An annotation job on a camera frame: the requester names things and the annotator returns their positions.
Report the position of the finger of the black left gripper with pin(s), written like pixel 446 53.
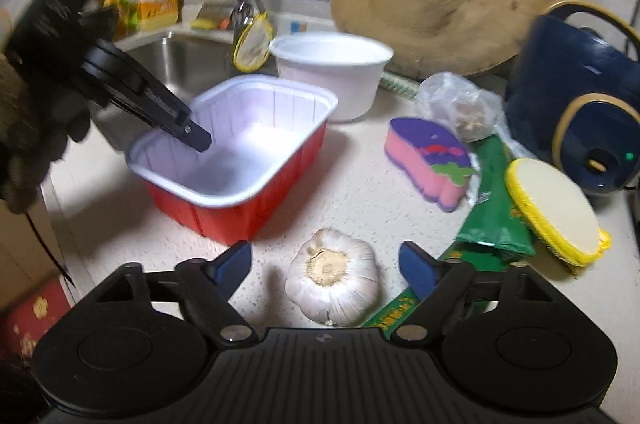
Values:
pixel 146 98

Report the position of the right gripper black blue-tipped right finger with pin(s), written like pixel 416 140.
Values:
pixel 439 285

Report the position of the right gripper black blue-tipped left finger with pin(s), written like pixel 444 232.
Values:
pixel 207 286

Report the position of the green snack wrapper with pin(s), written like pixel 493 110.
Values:
pixel 494 234

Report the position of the red white rectangular food tray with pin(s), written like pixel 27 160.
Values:
pixel 266 132

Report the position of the yellow rimmed round scrub pad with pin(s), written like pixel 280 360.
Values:
pixel 557 210

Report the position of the clear plastic bag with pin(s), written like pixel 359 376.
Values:
pixel 471 112

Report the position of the white round plastic bowl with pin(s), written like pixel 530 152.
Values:
pixel 350 66

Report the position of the dark gloved hand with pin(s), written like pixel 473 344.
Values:
pixel 36 127

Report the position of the stainless steel sink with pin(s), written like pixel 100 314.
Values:
pixel 187 63

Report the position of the white garlic bulb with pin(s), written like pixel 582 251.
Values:
pixel 333 279

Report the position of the yellow scrub pad on faucet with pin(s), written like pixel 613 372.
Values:
pixel 251 52

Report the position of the pink purple sponge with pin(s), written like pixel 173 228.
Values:
pixel 435 161

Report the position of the red cardboard box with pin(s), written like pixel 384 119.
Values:
pixel 24 325

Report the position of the green white striped cloth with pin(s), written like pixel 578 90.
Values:
pixel 402 86

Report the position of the navy gold rice cooker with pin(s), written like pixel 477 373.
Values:
pixel 573 99

